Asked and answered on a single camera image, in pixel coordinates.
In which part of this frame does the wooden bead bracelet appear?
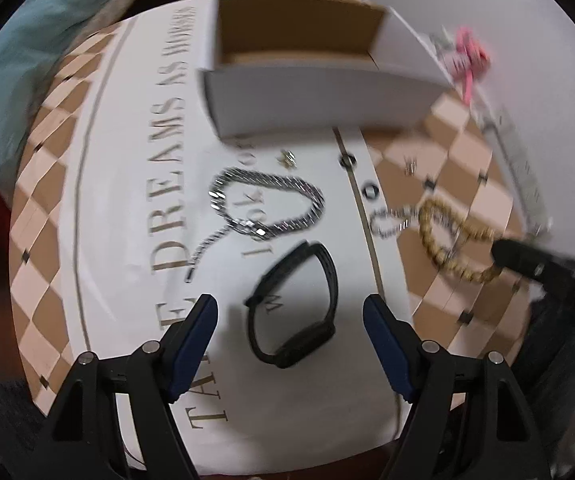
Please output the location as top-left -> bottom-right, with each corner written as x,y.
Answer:
417,196 -> 507,283

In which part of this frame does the black smart wristband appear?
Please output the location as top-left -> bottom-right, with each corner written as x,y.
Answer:
244,242 -> 339,370

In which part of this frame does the thick silver chain necklace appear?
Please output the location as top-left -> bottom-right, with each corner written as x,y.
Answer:
185,164 -> 327,281

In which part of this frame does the small gold stud earring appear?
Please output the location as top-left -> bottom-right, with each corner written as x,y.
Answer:
278,150 -> 296,169

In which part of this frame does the small silver ear clip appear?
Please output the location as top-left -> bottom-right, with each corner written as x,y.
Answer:
403,157 -> 417,177

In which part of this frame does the checkered printed tablecloth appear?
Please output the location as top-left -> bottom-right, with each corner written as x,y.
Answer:
10,0 -> 528,476

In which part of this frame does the pink panther plush toy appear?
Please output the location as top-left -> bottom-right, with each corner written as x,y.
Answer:
439,27 -> 491,106

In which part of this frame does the teal blue duvet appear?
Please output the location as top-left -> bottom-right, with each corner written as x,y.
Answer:
0,0 -> 133,183

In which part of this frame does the white cardboard box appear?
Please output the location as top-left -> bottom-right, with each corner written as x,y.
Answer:
202,0 -> 452,139

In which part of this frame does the wall socket strip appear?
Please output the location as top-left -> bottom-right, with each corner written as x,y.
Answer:
476,104 -> 553,240

